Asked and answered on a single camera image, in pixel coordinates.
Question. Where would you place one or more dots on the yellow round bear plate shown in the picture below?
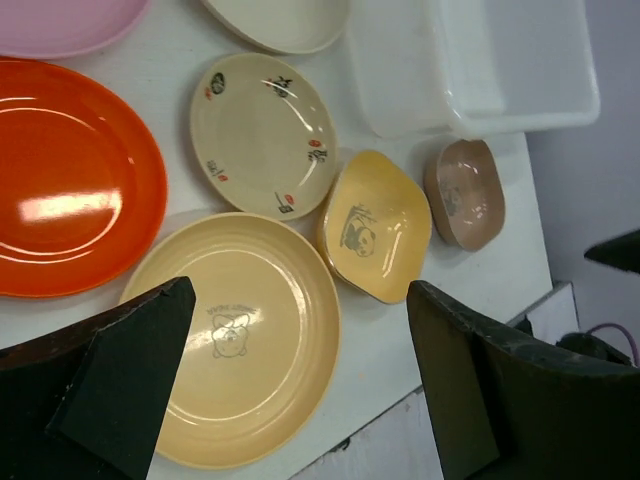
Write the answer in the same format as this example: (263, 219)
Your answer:
(263, 343)

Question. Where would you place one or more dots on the brown square panda dish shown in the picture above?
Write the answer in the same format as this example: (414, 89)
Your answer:
(465, 193)

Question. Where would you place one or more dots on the cream white round plate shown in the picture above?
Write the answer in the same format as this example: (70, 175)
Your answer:
(294, 27)

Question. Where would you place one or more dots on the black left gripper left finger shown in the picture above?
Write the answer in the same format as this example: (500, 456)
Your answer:
(88, 401)

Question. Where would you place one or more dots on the white plastic bin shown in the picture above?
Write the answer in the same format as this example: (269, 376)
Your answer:
(473, 68)

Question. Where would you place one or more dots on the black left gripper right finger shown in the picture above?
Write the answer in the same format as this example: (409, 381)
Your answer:
(505, 405)

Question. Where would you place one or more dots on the pink round plate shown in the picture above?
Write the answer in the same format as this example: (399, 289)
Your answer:
(61, 29)

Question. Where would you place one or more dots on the beige patterned small plate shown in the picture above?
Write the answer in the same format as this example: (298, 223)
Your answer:
(263, 136)

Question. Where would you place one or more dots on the yellow square panda dish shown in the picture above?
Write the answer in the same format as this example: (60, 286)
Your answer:
(375, 228)

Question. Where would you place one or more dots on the orange round plate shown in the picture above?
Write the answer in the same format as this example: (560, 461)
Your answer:
(83, 182)

